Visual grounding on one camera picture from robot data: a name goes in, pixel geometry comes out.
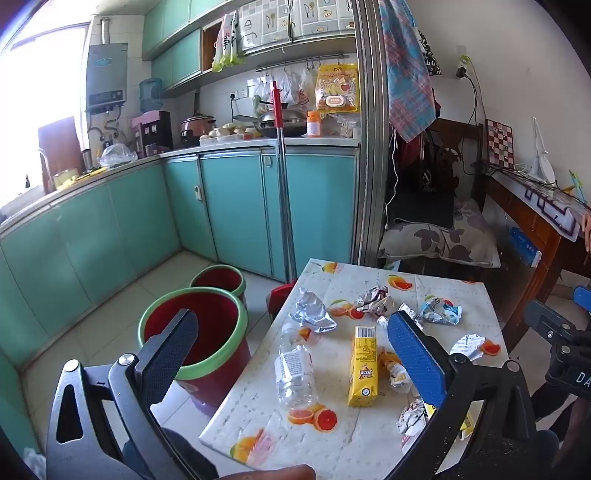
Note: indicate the grey gas water heater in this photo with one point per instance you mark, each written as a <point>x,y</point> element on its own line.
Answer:
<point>106,78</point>

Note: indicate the brown cutting board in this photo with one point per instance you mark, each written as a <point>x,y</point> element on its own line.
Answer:
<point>60,147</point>

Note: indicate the red white checkered board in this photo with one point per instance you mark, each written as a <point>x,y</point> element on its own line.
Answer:
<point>500,143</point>

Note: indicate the pink rice cooker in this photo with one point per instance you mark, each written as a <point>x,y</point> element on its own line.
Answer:
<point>196,127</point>

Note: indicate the person's right forearm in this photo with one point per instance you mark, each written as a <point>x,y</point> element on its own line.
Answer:
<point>581,420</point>

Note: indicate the metal wok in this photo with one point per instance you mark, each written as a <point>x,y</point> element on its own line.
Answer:
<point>288,122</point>

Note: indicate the white patterned desk cloth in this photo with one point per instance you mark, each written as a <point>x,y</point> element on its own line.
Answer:
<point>549,203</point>

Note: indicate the hanging green white bag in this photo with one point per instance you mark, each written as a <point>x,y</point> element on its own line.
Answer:
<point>226,41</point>

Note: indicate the yellow snack package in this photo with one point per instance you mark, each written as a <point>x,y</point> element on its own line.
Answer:
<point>337,90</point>

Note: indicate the fruit print tablecloth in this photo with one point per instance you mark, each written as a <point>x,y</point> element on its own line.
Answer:
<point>369,443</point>

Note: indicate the crumpled red silver wrapper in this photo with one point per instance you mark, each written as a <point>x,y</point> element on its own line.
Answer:
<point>374,300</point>

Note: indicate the dark wooden desk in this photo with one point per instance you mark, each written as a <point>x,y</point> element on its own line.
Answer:
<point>540,230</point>

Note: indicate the black white printed bag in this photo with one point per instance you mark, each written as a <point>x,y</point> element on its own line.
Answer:
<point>429,55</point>

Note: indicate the crumpled clear plastic bag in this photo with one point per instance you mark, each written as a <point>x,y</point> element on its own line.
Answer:
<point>117,154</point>

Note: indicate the person's right leg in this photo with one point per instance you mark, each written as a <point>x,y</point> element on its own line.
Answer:
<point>547,410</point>

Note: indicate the pink water dispenser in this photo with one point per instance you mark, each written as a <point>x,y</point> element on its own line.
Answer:
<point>152,131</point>

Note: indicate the large silver foil wrapper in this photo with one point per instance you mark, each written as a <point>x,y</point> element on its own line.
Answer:
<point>311,311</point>

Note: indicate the white desk lamp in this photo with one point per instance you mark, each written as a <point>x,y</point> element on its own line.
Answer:
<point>542,161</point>

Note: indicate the flat yellow packet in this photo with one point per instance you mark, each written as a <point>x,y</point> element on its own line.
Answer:
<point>465,422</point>

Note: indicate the crumpled silver printed wrapper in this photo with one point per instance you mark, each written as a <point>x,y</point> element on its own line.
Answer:
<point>411,417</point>

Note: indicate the metal sliding door frame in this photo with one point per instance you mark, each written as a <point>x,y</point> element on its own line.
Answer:
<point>371,138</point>

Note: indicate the teal kitchen base cabinets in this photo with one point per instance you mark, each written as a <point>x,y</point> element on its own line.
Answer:
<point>231,207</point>

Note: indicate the dark wooden chair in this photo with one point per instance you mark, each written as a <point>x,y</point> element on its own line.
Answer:
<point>461,134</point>

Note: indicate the yellow juice carton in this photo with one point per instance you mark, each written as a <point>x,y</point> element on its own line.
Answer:
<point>362,369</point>

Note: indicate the clear yellow snack wrapper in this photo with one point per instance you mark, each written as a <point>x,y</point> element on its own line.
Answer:
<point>397,374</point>

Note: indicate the red floor mop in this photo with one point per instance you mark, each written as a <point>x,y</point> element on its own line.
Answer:
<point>278,106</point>

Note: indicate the tray of buns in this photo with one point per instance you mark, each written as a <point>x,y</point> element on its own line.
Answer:
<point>226,131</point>

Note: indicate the small red bin green rim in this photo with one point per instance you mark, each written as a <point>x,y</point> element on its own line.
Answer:
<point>217,279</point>

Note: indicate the teal kitchen wall cabinets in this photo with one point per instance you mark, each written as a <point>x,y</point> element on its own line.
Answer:
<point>175,55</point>

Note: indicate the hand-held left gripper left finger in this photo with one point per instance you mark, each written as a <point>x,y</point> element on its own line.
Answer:
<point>171,355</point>

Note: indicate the large red bin green rim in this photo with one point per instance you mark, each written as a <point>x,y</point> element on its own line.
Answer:
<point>221,332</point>

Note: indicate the orange bottle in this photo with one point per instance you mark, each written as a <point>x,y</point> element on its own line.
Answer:
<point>314,124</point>

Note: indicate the clear plastic bottle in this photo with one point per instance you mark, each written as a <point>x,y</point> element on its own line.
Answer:
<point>295,369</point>

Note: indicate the metal hook rail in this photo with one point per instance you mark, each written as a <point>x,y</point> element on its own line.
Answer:
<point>300,62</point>

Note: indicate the black flat pad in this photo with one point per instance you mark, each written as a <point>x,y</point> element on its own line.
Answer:
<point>420,207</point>

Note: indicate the small silver foil wrapper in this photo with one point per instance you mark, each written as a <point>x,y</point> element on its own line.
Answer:
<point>408,310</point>

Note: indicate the blue white snack wrapper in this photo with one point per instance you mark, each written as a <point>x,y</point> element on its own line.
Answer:
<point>438,310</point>

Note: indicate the hanging white plastic bags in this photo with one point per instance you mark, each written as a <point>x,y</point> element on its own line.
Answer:
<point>288,87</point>

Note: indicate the plaid cloth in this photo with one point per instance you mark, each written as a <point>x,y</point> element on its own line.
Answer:
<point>406,83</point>

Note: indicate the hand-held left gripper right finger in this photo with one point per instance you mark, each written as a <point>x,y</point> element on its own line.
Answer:
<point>415,360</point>

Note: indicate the blue water jug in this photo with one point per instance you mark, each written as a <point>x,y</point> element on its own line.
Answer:
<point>150,94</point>

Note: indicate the floral cushion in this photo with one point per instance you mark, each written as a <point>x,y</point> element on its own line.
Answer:
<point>443,244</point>

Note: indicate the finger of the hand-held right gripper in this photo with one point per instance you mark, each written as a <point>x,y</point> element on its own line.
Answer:
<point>583,295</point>
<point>542,317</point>

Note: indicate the clear wrapper with blue print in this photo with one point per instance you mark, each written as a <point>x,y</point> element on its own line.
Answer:
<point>466,345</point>

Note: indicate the blue box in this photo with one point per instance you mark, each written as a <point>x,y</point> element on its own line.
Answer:
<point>525,247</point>

